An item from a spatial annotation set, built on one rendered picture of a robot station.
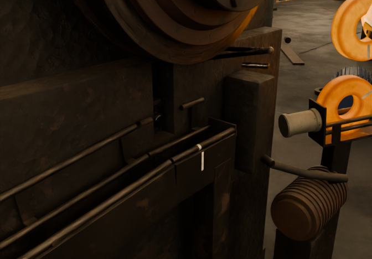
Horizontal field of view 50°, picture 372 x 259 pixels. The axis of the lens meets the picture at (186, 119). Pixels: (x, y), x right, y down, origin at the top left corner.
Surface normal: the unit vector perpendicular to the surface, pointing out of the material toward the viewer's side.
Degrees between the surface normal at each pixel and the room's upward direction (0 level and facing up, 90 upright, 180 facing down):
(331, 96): 90
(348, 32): 89
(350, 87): 90
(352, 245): 0
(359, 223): 0
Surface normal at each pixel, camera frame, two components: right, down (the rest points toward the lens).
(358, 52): 0.24, 0.35
